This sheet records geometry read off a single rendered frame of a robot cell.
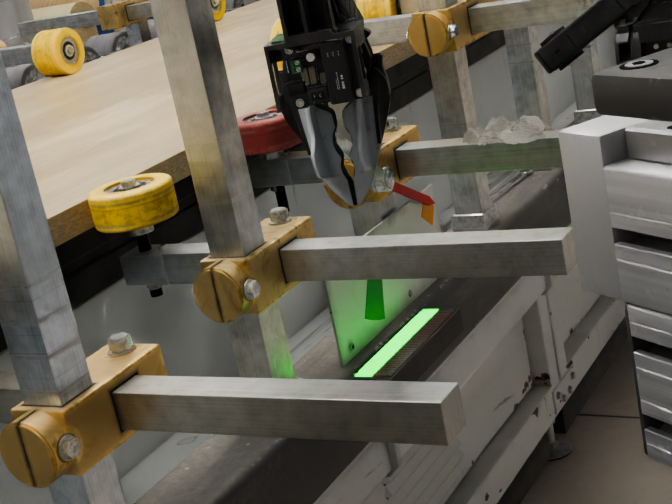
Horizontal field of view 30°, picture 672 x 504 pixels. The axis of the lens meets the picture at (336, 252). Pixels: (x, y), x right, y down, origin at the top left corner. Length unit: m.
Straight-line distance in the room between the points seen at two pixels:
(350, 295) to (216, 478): 0.26
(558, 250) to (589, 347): 1.60
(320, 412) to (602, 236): 0.25
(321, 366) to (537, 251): 0.30
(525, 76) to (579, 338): 0.95
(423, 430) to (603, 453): 1.70
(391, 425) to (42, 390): 0.25
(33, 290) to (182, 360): 0.51
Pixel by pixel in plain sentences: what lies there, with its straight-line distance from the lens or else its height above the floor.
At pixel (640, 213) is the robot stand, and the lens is 0.63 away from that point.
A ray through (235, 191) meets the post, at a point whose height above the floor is 0.91.
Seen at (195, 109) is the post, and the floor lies 0.98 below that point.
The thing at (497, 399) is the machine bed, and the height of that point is 0.22.
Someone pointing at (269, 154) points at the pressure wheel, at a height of 0.87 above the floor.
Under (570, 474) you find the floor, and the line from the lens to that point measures 2.42.
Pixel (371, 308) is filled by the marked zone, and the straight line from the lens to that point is 1.24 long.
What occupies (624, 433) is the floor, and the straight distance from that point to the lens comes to 2.54.
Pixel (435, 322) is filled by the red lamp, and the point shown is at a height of 0.70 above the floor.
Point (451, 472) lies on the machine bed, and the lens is 2.04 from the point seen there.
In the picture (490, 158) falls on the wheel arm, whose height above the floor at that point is 0.84.
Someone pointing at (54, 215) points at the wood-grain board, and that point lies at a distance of 1.16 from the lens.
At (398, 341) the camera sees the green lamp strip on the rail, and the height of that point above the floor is 0.70.
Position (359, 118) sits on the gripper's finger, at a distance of 1.01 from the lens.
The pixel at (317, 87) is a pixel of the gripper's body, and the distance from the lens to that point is 0.98.
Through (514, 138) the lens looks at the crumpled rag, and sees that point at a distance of 1.23.
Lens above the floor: 1.14
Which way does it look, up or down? 17 degrees down
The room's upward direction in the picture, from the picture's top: 12 degrees counter-clockwise
